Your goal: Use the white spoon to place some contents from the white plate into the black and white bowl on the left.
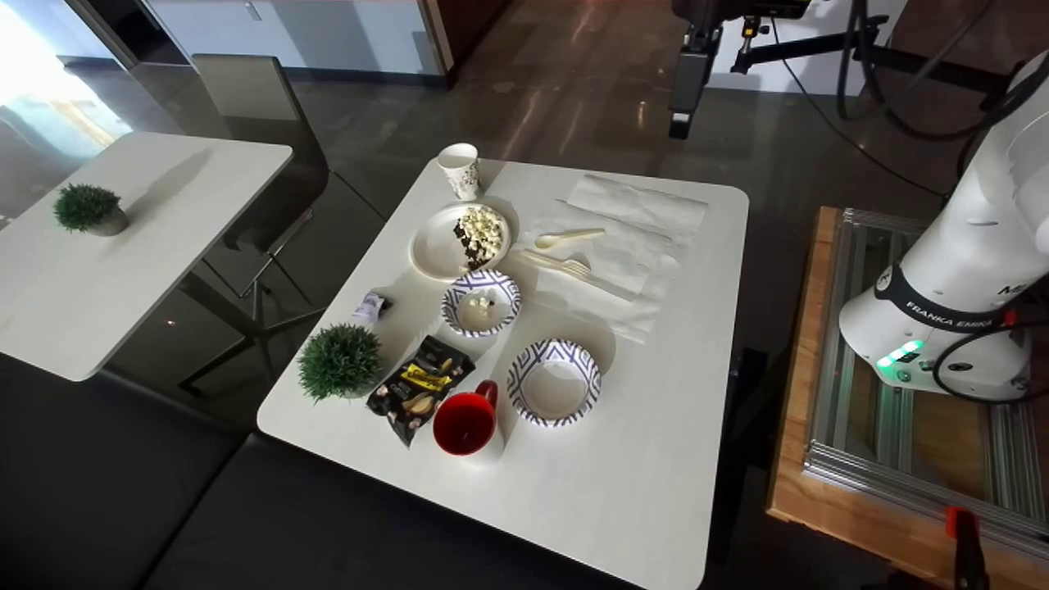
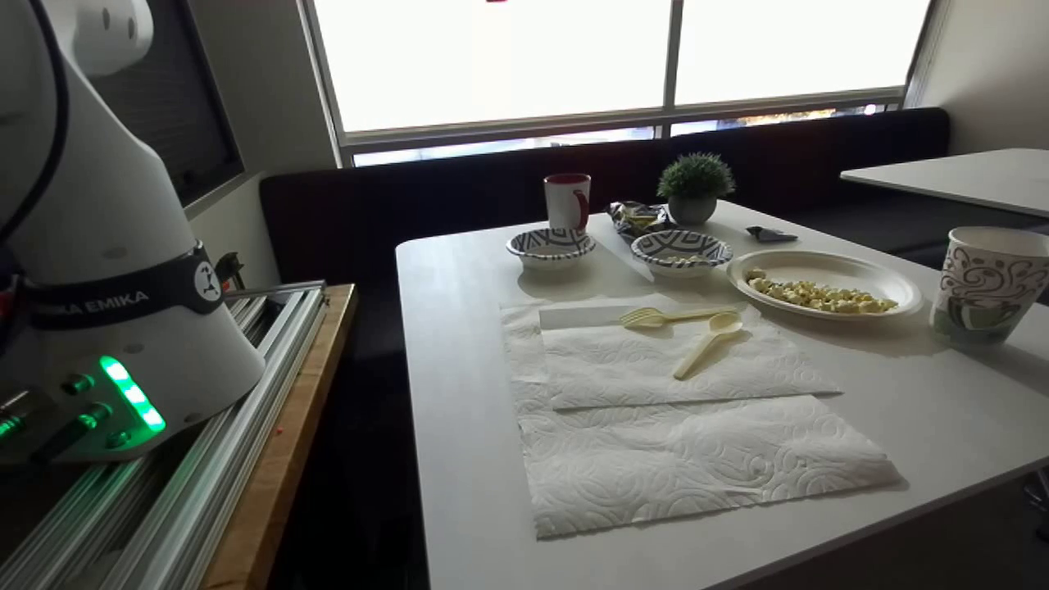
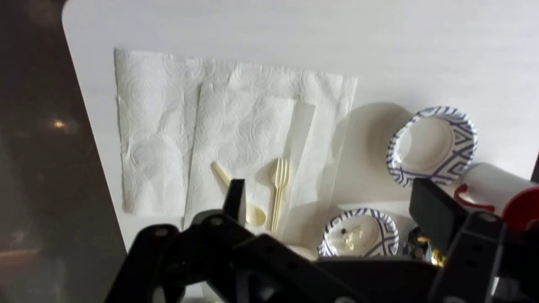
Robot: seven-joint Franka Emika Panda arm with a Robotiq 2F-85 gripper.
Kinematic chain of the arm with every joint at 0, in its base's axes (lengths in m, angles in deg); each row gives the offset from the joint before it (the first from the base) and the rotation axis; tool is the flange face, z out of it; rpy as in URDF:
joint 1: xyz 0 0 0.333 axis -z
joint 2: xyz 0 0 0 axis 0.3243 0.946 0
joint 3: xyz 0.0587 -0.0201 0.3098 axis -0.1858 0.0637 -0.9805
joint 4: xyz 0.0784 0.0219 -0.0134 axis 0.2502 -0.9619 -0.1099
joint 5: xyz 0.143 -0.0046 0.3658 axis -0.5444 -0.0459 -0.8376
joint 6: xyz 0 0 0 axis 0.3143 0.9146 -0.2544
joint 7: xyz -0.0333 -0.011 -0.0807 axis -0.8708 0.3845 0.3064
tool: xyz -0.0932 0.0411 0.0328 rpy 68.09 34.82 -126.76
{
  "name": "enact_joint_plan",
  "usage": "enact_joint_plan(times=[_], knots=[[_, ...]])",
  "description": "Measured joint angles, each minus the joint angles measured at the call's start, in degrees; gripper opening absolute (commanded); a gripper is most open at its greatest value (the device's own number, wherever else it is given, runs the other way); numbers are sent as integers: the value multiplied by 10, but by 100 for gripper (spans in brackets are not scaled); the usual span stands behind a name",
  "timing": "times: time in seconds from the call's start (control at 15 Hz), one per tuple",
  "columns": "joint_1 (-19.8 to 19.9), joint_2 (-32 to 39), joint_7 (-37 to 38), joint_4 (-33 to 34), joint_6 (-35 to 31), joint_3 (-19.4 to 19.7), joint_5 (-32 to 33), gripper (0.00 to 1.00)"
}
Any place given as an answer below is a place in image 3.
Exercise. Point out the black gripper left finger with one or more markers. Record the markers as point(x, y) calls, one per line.
point(169, 253)

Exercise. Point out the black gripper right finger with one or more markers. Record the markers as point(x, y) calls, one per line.
point(443, 219)

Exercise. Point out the blue patterned bowl with popcorn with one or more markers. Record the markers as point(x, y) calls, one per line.
point(359, 233)

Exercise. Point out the empty blue patterned bowl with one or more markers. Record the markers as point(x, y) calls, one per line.
point(427, 144)

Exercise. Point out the popcorn pieces in bowl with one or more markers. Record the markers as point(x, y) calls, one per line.
point(351, 241)

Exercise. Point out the black and gold snack bag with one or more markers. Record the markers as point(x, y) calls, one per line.
point(435, 258)

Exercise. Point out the red and white mug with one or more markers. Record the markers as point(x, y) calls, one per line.
point(494, 186)

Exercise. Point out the white embossed paper towel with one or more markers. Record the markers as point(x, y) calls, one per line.
point(152, 129)
point(246, 124)

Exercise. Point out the clear plastic cutlery wrapper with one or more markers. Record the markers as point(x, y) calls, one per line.
point(300, 145)

